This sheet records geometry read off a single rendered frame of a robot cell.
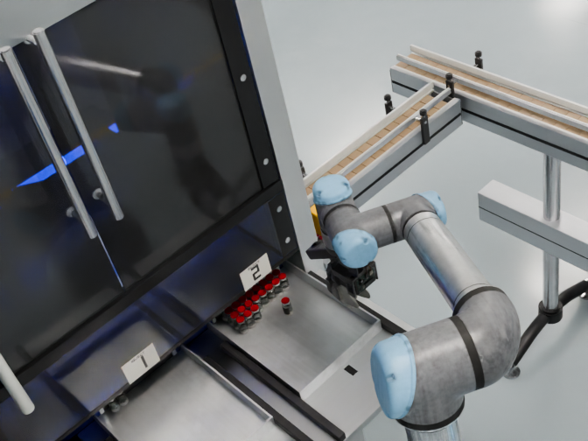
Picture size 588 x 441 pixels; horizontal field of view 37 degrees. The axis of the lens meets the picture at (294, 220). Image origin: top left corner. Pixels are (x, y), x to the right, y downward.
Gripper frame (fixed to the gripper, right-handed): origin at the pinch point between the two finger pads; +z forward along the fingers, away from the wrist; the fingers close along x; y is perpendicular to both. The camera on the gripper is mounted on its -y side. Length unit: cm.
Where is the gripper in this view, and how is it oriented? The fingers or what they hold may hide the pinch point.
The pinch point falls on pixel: (348, 300)
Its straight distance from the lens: 194.3
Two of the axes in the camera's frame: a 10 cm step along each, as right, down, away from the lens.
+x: 7.2, -5.6, 4.2
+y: 6.7, 3.9, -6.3
